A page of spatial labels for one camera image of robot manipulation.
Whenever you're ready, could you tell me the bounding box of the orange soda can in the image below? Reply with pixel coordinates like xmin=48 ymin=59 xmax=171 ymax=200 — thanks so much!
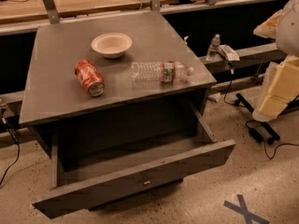
xmin=75 ymin=60 xmax=105 ymax=97

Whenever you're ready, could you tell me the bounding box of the grey top drawer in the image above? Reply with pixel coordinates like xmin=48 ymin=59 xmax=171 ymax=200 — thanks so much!
xmin=32 ymin=99 xmax=235 ymax=218

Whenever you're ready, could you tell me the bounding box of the wooden bench left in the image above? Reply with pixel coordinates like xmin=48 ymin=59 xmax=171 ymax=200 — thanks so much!
xmin=0 ymin=0 xmax=180 ymax=25

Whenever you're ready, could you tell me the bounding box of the grey wooden drawer cabinet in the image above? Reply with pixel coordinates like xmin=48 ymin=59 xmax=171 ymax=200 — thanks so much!
xmin=20 ymin=12 xmax=215 ymax=159

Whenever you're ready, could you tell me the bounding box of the clear plastic water bottle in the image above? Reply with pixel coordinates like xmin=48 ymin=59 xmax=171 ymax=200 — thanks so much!
xmin=131 ymin=62 xmax=194 ymax=83

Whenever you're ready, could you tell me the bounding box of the blue tape cross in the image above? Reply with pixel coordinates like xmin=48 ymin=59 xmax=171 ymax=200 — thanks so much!
xmin=223 ymin=194 xmax=270 ymax=224

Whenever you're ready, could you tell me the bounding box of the white paper bowl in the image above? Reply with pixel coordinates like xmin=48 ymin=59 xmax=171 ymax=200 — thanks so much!
xmin=92 ymin=33 xmax=133 ymax=59

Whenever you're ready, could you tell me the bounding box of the small upright water bottle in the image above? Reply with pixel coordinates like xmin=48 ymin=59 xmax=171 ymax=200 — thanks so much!
xmin=206 ymin=34 xmax=221 ymax=61

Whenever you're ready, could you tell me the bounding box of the white packet on rail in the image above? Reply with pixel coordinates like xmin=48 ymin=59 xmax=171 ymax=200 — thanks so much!
xmin=219 ymin=45 xmax=240 ymax=62

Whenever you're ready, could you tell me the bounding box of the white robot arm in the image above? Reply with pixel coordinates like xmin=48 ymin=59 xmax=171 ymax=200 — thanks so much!
xmin=252 ymin=0 xmax=299 ymax=121

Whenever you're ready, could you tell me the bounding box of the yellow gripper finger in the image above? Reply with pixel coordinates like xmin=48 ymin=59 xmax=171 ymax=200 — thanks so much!
xmin=253 ymin=10 xmax=282 ymax=39
xmin=252 ymin=55 xmax=299 ymax=121

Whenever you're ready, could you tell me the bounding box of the black power adapter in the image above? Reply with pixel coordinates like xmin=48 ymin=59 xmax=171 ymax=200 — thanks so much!
xmin=246 ymin=121 xmax=280 ymax=145

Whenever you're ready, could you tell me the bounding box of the grey metal rail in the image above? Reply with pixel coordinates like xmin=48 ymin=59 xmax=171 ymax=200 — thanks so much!
xmin=200 ymin=43 xmax=286 ymax=74

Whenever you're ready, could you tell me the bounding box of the black cable on left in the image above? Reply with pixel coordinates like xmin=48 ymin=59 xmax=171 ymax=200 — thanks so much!
xmin=0 ymin=115 xmax=21 ymax=187

